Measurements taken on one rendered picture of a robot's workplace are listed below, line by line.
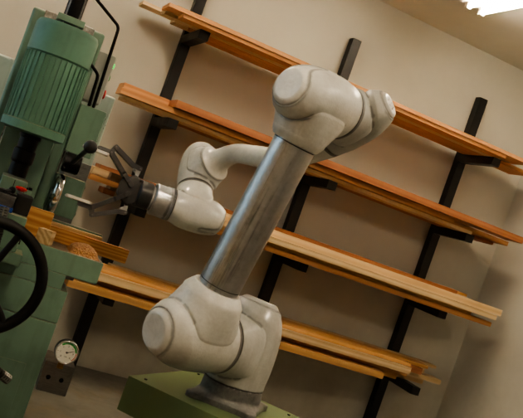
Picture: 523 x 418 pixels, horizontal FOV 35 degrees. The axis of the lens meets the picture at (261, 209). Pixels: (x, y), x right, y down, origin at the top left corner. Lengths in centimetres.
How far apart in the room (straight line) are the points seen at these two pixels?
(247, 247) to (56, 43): 81
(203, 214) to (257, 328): 39
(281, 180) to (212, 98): 312
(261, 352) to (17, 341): 66
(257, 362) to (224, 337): 16
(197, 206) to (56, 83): 50
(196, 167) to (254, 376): 61
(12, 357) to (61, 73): 76
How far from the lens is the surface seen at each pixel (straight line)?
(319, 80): 176
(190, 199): 221
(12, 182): 231
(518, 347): 544
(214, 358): 190
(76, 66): 230
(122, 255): 239
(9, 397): 230
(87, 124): 254
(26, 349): 226
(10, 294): 223
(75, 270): 223
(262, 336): 200
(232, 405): 203
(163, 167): 483
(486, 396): 556
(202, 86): 489
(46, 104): 227
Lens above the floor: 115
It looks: 1 degrees up
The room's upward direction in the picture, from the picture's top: 20 degrees clockwise
